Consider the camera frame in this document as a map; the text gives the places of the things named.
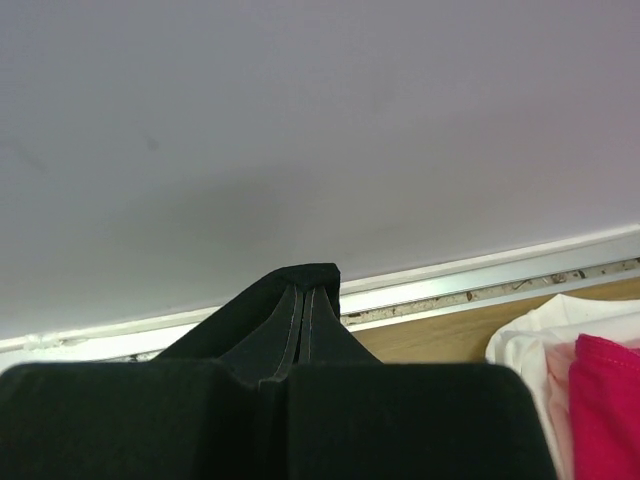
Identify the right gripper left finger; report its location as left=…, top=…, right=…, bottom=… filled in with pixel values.
left=1, top=362, right=287, bottom=479

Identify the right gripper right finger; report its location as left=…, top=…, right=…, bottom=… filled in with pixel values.
left=287, top=364, right=557, bottom=479

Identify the black floral print t-shirt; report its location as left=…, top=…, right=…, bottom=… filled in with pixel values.
left=156, top=263, right=379, bottom=384

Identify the folded white t-shirt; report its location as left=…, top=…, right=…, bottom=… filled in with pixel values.
left=485, top=295, right=639, bottom=479

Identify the folded pink t-shirt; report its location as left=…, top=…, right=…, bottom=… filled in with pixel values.
left=569, top=335, right=639, bottom=479

